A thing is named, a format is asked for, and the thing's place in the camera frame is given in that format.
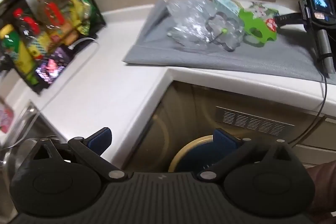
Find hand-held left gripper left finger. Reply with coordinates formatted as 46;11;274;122
24;127;126;183

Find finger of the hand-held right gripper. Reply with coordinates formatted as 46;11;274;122
273;16;285;29

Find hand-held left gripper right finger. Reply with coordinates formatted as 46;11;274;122
197;128;307;183

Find green cartoon plastic packaging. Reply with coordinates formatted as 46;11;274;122
238;2;279;47

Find round bin with blue liner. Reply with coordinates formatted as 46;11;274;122
168;135;218;174

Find light blue floral box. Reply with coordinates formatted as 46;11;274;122
211;0;242;16

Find metal vent grille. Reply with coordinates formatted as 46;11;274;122
215;106;296;138

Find beige cabinet door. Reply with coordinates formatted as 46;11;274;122
123;81;195;174
171;81;326;146

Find steel sink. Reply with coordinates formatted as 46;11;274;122
0;99;69;224

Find black smartphone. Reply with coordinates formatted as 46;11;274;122
35;47;78;88

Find clear crumpled plastic bag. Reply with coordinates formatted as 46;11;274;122
164;0;246;52

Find grey mat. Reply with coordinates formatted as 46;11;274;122
122;0;336;85

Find green bottle with yellow cap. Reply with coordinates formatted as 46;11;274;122
0;25;40;85

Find yellow green snack packets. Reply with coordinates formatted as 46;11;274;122
64;0;92;35

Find oil bottle with checked label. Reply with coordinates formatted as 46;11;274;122
13;7;44;62

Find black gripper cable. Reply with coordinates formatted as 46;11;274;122
287;73;328;146

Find white charging cable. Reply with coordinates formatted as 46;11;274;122
0;36;101;153

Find black wire rack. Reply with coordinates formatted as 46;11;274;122
0;0;107;94

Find oil bottle with red handle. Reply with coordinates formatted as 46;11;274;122
37;0;75;46

